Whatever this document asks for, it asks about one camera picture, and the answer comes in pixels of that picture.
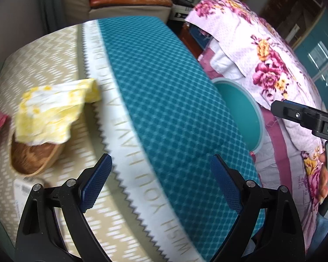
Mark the teal checkered table mat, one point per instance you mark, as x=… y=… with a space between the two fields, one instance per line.
x=166 y=87

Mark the blue denim clothing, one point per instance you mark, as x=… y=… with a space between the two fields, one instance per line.
x=321 y=234

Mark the person's right hand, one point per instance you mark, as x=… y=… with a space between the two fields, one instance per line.
x=323 y=174

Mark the black silver audio device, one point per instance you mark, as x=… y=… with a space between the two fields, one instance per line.
x=180 y=12

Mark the yellow patterned napkin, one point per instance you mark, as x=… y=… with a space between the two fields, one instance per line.
x=49 y=114

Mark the white barcode label card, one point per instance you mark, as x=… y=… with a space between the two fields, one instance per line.
x=21 y=193

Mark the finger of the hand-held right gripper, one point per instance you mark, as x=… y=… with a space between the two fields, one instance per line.
x=289 y=110

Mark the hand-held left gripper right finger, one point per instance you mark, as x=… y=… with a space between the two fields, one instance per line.
x=226 y=185

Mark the brown woven basket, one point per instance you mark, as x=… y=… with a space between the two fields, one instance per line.
x=32 y=155

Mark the pink floral quilt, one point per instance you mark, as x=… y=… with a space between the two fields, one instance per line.
x=248 y=46

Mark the grey blue curtain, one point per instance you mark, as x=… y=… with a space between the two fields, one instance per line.
x=49 y=2

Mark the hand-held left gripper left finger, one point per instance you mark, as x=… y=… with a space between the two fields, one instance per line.
x=97 y=185

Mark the teal glass cabinet door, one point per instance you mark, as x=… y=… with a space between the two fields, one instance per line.
x=317 y=46

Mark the wooden shelf unit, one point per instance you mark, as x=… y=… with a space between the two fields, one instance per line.
x=289 y=11

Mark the blue plastic crate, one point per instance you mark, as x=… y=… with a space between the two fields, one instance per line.
x=199 y=36

